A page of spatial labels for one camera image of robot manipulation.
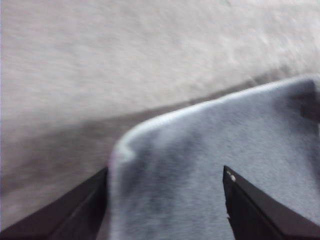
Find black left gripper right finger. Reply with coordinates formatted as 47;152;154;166
222;164;320;240

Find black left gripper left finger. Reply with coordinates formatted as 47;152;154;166
0;166;109;240

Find purple towel with grey hem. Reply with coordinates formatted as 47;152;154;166
106;74;320;240

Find grey table cloth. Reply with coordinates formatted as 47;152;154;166
0;0;320;235

